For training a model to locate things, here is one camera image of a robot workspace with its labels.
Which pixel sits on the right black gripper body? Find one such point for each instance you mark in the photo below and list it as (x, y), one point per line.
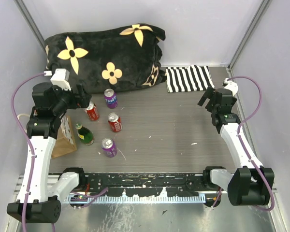
(211, 107)

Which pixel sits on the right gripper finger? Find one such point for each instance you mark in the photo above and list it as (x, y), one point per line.
(209, 93)
(203, 99)

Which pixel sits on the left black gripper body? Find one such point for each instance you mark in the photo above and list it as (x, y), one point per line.
(67, 99)

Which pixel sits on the brown canvas tote bag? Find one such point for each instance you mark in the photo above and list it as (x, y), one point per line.
(65, 142)

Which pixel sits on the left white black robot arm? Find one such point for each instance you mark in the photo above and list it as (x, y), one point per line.
(36, 202)

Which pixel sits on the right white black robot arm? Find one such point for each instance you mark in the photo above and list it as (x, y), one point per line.
(251, 184)

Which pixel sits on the red cola can left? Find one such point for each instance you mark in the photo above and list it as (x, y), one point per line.
(92, 111)

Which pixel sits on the red cola can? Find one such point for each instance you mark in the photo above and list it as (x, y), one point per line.
(115, 122)
(92, 111)

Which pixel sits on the black white striped cloth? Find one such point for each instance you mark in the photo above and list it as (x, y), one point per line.
(188, 79)

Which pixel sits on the purple Fanta can rear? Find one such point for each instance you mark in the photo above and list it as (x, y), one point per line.
(110, 98)

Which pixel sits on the green glass bottle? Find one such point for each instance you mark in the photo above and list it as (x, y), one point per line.
(84, 134)

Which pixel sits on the red cola can middle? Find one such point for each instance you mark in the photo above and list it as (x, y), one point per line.
(115, 122)

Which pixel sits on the purple soda can front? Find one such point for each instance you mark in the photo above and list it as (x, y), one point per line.
(109, 147)

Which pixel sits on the black floral plush blanket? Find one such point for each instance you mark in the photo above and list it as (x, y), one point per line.
(123, 59)

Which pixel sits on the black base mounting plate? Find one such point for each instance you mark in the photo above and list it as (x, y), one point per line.
(145, 184)

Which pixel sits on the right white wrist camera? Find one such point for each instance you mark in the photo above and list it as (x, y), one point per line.
(230, 85)

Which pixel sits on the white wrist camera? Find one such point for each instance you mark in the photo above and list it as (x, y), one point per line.
(230, 85)
(60, 78)

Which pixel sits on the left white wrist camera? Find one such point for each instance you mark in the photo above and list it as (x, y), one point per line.
(60, 78)

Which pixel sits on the left aluminium frame post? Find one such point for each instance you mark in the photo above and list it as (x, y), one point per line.
(30, 21)

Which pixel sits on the aluminium frame post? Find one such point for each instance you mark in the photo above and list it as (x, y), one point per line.
(30, 21)
(249, 32)

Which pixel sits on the slotted cable duct rail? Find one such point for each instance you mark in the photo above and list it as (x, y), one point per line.
(159, 199)

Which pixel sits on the right aluminium frame post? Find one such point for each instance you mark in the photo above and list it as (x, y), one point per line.
(249, 32)

